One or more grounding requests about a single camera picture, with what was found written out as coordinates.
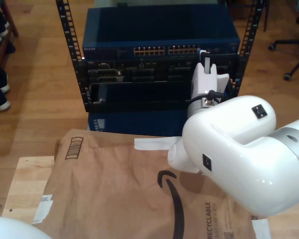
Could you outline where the white paper label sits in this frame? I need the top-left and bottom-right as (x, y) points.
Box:
(32, 193), (55, 224)
(250, 216), (272, 239)

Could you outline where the black rack server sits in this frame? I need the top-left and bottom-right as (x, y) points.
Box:
(86, 57), (239, 83)

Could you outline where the brown paper mailer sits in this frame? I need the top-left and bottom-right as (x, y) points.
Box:
(33, 128), (272, 239)

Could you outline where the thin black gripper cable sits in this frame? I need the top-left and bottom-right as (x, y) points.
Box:
(193, 89), (225, 100)

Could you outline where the black office chair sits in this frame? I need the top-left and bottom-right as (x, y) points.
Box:
(268, 16), (299, 82)

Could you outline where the blue network switch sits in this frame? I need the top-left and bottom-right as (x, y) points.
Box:
(81, 6), (241, 60)

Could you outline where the white tape strip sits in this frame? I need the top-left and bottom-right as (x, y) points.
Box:
(133, 135), (184, 151)

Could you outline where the black perforated rack post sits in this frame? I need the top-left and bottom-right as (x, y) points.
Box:
(55, 0), (90, 105)
(231, 0), (267, 99)

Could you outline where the dark blue flat device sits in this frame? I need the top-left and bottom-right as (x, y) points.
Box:
(87, 109), (190, 139)

